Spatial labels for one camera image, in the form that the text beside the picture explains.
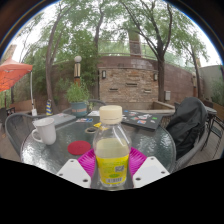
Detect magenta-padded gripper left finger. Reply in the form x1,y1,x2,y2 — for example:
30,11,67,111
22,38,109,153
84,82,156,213
56,147,98,189

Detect green plant in blue pot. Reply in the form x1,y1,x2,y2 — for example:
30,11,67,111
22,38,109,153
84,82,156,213
64,81,91,118

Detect flat round red coaster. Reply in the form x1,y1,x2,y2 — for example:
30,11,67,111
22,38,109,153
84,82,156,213
67,140,92,156

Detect black metal patio chair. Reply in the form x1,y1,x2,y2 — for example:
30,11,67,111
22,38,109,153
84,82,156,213
208,114,224,149

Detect black backpack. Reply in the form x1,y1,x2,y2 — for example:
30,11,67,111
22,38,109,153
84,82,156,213
165,96,208,160

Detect white sticker sheet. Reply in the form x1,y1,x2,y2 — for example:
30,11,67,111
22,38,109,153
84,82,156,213
87,110,101,118

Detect small blue card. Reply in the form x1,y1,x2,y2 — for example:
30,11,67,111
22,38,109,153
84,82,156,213
75,117,94,124

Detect orange parasol with white pole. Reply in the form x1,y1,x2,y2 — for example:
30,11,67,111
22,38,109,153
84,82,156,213
0,57,38,117

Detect lamp post with white globe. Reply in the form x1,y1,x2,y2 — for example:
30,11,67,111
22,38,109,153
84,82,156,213
73,55,83,84

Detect wooden bench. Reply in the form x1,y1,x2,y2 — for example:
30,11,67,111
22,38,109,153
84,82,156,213
9,99,34,113

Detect clear bottle with yellow label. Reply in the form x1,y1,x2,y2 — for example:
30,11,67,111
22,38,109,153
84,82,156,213
92,104,132,189

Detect round dark patio table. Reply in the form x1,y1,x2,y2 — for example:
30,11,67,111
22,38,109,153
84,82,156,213
205,105,218,117

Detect blue and yellow striped cone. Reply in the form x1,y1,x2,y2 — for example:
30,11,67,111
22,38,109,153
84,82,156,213
45,98,54,117

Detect black laptop with stickers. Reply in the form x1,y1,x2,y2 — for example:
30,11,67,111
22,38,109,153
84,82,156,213
121,109,164,131

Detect brown lamp post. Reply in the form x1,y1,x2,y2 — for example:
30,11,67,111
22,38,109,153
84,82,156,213
191,71,198,98

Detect white ceramic mug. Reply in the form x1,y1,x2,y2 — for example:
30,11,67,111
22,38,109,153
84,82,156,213
31,117,58,146

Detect silver laptop with stickers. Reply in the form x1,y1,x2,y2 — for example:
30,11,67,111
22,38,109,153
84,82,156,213
31,112,78,129

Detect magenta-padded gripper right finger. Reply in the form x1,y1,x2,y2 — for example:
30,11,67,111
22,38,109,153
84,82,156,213
128,146,170,189

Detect tall tree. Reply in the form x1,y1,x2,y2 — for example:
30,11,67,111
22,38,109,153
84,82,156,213
44,6,68,114
181,39,203,99
121,0,174,103
92,0,108,99

